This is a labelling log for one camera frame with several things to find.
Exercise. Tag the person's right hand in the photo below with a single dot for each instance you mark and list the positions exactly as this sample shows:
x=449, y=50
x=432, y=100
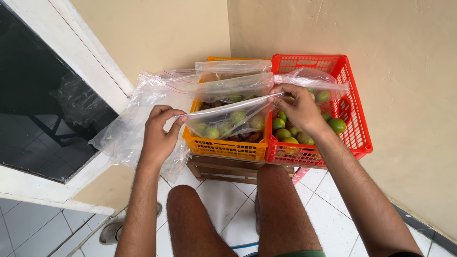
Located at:
x=301, y=110

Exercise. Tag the person's left hand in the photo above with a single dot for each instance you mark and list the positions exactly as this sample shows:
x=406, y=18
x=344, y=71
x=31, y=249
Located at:
x=157, y=135

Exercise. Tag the clear zip bag with limes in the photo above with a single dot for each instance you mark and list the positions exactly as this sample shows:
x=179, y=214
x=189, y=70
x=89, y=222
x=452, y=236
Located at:
x=221, y=112

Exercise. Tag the heap of green limes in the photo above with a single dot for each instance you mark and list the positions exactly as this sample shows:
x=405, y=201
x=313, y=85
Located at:
x=296, y=134

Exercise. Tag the large crumpled clear plastic bag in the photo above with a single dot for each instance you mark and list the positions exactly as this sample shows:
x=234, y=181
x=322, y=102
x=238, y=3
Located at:
x=132, y=125

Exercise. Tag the clear zip plastic bag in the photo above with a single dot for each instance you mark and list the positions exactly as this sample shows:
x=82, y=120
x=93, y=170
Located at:
x=232, y=67
x=228, y=87
x=314, y=80

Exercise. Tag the green lime fruit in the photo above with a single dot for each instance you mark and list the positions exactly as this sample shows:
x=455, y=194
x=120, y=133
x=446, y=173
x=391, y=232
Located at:
x=211, y=132
x=225, y=128
x=200, y=127
x=257, y=123
x=237, y=116

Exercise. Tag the red plastic crate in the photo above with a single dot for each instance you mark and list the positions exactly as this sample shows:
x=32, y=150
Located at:
x=357, y=128

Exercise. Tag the pile of brown snake fruits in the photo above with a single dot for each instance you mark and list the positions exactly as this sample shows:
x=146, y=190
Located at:
x=248, y=136

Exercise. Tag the orange plastic crate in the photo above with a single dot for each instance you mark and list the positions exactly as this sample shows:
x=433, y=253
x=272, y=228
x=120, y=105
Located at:
x=225, y=148

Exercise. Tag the wooden stool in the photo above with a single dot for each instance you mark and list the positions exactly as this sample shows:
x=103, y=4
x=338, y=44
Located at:
x=225, y=169

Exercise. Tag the person's left leg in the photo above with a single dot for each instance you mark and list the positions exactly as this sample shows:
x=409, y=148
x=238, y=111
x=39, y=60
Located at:
x=192, y=225

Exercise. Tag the person's leg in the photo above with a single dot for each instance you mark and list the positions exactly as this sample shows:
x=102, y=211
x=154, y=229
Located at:
x=282, y=210
x=192, y=225

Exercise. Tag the person's right leg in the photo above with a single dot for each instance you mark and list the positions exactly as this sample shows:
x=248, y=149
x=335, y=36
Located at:
x=282, y=210

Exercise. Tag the grey slipper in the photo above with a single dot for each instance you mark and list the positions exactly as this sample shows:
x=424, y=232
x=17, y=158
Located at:
x=110, y=232

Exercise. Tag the white-framed dark window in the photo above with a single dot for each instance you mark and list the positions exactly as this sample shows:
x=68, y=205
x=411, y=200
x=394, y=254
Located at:
x=39, y=96

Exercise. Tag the green shorts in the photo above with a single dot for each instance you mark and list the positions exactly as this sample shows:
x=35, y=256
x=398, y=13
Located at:
x=303, y=253

